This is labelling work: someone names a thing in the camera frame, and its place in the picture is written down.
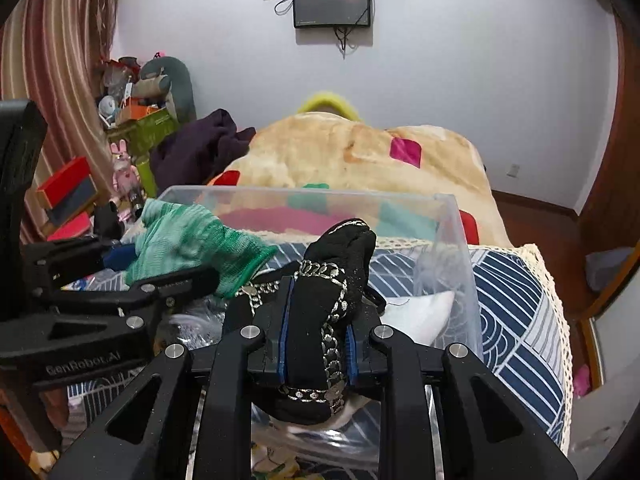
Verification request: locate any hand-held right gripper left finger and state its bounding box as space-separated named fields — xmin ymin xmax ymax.
xmin=47 ymin=276 xmax=294 ymax=480

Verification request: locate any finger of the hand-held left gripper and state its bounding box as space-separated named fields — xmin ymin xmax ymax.
xmin=0 ymin=265 xmax=222 ymax=394
xmin=20 ymin=202 xmax=138 ymax=307

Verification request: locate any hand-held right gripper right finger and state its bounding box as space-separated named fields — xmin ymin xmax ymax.
xmin=345 ymin=307 xmax=582 ymax=480

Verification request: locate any black glove with silver chain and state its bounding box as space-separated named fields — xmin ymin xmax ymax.
xmin=252 ymin=218 xmax=377 ymax=424

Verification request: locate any green knit glove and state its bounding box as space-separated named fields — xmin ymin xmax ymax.
xmin=124 ymin=198 xmax=279 ymax=299

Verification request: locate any clear plastic storage box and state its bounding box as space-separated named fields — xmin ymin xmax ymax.
xmin=150 ymin=184 xmax=484 ymax=467

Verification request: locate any red and grey box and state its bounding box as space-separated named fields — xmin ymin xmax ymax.
xmin=35 ymin=155 xmax=99 ymax=242

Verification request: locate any white plastic bag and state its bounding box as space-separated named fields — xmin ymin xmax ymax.
xmin=381 ymin=289 xmax=457 ymax=347

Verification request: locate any pink bunny toy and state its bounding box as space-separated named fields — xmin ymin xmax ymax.
xmin=110 ymin=140 xmax=144 ymax=212

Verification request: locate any striped pink curtain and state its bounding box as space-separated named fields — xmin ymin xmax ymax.
xmin=0 ymin=0 xmax=132 ymax=247

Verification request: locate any orange box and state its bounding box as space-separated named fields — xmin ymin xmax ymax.
xmin=117 ymin=102 xmax=152 ymax=124

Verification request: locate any green cardboard box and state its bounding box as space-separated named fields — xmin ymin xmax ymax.
xmin=105 ymin=107 xmax=182 ymax=199

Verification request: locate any blue white patterned bedsheet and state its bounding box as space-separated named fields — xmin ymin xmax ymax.
xmin=65 ymin=241 xmax=569 ymax=480

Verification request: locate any dark purple cloth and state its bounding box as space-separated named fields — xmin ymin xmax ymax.
xmin=149 ymin=108 xmax=257 ymax=197

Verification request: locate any beige patterned fleece blanket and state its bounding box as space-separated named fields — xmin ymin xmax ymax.
xmin=206 ymin=111 xmax=514 ymax=252

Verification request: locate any grey-green plush toy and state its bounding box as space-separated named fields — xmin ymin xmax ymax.
xmin=139 ymin=54 xmax=197 ymax=124

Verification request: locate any pink slipper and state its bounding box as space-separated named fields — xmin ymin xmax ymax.
xmin=572 ymin=363 xmax=592 ymax=399

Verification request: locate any yellow-green pillow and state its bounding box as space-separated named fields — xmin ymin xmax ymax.
xmin=298 ymin=90 xmax=362 ymax=122

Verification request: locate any grey bin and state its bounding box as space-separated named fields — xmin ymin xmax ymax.
xmin=584 ymin=247 xmax=634 ymax=294

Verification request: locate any brown wooden door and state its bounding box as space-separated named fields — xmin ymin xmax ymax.
xmin=576 ymin=7 xmax=640 ymax=322

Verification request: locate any small black wall monitor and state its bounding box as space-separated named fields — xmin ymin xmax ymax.
xmin=292 ymin=0 xmax=374 ymax=30

